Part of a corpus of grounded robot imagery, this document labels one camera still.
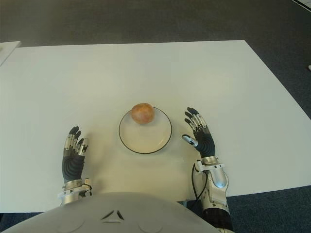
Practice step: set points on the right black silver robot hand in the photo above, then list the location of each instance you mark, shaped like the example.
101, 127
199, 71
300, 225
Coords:
206, 144

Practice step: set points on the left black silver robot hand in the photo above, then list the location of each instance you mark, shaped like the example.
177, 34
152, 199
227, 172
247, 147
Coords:
71, 167

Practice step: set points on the red yellow apple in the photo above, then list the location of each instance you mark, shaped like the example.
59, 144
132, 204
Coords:
143, 113

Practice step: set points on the right silver black robot arm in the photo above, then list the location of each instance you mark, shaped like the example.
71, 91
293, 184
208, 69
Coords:
217, 189

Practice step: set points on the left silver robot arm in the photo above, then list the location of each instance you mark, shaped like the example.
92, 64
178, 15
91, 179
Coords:
73, 191

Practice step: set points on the white plate with black rim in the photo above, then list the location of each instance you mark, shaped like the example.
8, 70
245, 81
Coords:
145, 138

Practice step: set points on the grey robot torso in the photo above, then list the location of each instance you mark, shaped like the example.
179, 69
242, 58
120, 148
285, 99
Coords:
109, 213

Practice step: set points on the white side table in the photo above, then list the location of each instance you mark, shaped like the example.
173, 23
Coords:
7, 51

